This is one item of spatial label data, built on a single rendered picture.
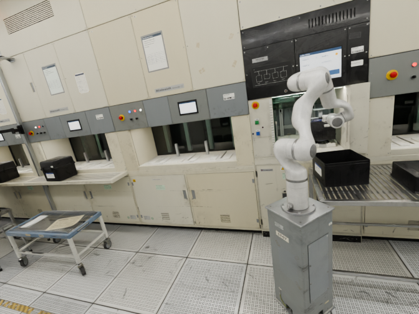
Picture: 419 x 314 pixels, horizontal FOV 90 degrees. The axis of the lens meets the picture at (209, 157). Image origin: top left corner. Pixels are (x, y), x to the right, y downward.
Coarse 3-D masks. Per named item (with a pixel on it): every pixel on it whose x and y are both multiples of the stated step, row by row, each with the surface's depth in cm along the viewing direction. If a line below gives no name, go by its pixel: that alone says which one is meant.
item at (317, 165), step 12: (324, 156) 166; (336, 156) 164; (348, 156) 163; (360, 156) 147; (324, 168) 142; (336, 168) 140; (348, 168) 139; (360, 168) 138; (324, 180) 145; (336, 180) 143; (348, 180) 141; (360, 180) 140
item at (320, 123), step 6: (318, 108) 198; (324, 108) 192; (318, 114) 198; (312, 126) 193; (318, 126) 192; (324, 126) 190; (330, 126) 189; (312, 132) 195; (318, 132) 193; (324, 132) 192; (330, 132) 190; (318, 138) 195; (324, 138) 193; (330, 138) 192
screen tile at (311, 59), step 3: (309, 57) 161; (312, 57) 160; (318, 57) 159; (303, 60) 163; (306, 60) 162; (309, 60) 162; (312, 60) 161; (315, 60) 160; (318, 60) 160; (303, 63) 163; (306, 63) 163; (309, 63) 162; (315, 63) 161; (318, 63) 160; (312, 66) 162; (315, 66) 162; (318, 66) 161; (303, 69) 165; (306, 69) 164
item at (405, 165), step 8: (416, 160) 140; (392, 168) 145; (400, 168) 135; (408, 168) 131; (416, 168) 129; (392, 176) 145; (400, 176) 136; (408, 176) 127; (416, 176) 120; (408, 184) 127; (416, 184) 121; (416, 192) 122
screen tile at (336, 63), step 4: (332, 52) 156; (324, 56) 158; (328, 56) 157; (332, 56) 156; (336, 56) 156; (336, 60) 157; (324, 64) 160; (328, 64) 159; (332, 64) 158; (336, 64) 157; (328, 68) 160
